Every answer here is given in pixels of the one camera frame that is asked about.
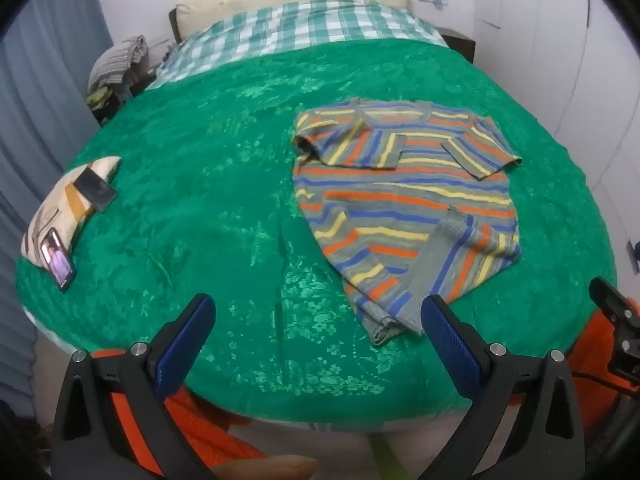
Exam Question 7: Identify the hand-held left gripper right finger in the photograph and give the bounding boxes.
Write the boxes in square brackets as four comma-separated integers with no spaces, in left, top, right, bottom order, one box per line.
[420,294,586,480]

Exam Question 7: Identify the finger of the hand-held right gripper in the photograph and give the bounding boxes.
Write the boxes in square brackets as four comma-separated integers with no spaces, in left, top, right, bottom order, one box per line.
[589,276,640,333]

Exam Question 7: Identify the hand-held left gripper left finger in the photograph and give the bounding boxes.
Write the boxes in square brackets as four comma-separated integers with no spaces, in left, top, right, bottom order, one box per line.
[51,292,217,480]

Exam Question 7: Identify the striped knit sweater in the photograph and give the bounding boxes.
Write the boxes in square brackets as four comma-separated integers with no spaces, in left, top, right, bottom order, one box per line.
[290,100,524,346]

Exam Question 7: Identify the orange shaggy rug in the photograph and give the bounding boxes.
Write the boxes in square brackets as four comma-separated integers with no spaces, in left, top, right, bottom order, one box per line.
[92,305,636,478]

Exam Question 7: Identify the lit screen smartphone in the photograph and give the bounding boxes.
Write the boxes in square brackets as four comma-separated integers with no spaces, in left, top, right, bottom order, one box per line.
[40,227,77,292]

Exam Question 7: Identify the green floral blanket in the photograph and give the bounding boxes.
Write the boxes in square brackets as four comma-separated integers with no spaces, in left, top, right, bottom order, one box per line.
[15,40,618,433]

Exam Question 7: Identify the dark screen smartphone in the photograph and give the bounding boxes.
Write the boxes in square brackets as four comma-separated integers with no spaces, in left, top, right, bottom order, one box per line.
[74,167,117,213]

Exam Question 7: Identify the cream patterned pillow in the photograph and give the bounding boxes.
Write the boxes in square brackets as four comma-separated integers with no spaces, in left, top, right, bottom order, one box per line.
[21,156,123,268]

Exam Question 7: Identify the white wardrobe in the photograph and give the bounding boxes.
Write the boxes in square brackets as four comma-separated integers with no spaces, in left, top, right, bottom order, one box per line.
[472,0,640,261]

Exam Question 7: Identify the dark bedside table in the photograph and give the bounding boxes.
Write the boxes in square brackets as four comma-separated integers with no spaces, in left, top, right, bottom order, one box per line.
[87,75,156,123]

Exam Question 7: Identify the blue curtain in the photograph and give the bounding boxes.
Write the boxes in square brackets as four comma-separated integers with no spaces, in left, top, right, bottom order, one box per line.
[0,0,116,411]

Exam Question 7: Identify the grey striped cloth pile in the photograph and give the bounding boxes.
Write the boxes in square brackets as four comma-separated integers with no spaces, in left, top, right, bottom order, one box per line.
[89,35,149,90]

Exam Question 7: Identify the green checkered bed sheet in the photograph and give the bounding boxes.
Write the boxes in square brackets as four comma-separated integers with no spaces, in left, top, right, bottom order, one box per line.
[150,0,448,92]

